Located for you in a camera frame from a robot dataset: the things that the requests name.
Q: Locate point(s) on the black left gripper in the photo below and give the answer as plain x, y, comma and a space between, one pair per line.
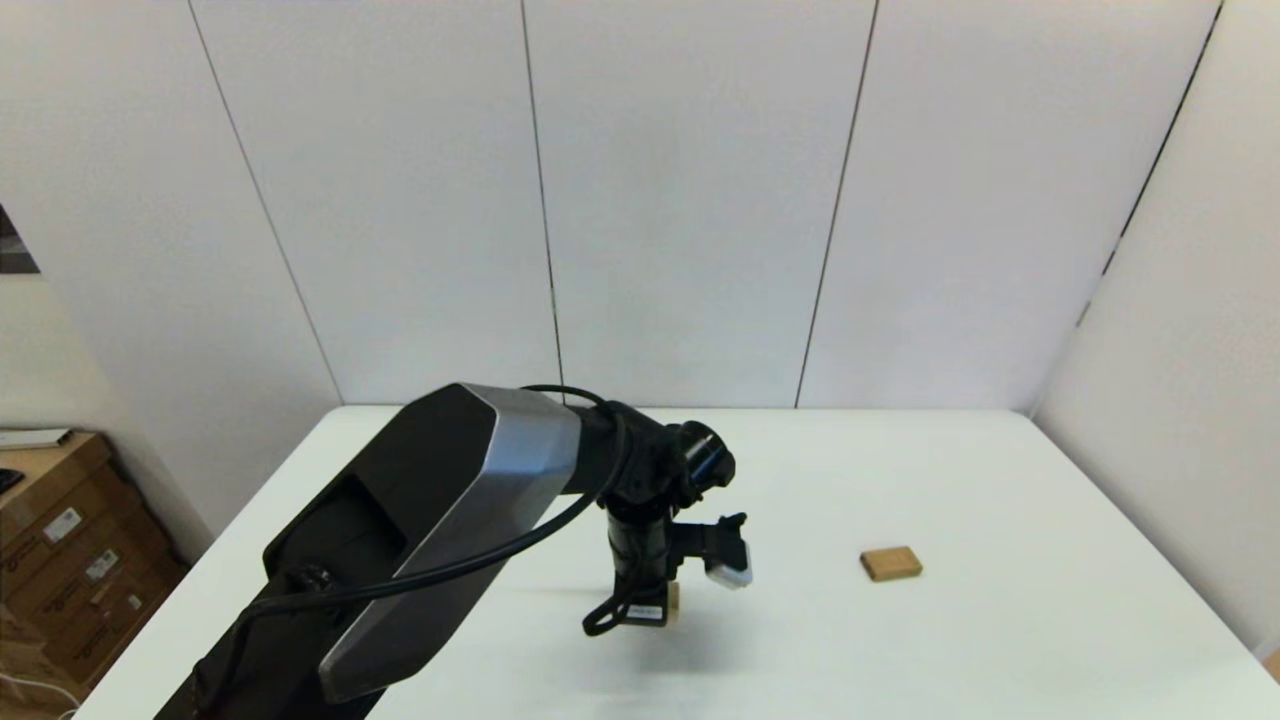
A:
645, 585

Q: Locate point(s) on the arched wooden building block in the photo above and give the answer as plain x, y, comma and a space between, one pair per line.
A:
672, 603

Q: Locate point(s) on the rectangular wooden building block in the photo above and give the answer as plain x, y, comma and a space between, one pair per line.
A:
891, 563

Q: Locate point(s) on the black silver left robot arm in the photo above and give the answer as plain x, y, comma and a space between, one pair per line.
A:
440, 500

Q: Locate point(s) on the brown labelled cardboard box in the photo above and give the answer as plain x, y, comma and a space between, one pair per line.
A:
110, 625
100, 567
50, 480

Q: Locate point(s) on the tan box corner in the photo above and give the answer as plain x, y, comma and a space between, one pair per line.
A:
1272, 665

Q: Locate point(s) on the flat white item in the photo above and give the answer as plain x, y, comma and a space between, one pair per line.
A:
30, 437

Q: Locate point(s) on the small black item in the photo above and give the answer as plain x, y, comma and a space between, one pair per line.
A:
8, 480

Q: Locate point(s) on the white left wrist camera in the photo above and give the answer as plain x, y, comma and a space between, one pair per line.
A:
730, 572

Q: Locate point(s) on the dark wall picture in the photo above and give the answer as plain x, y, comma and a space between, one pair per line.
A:
14, 245

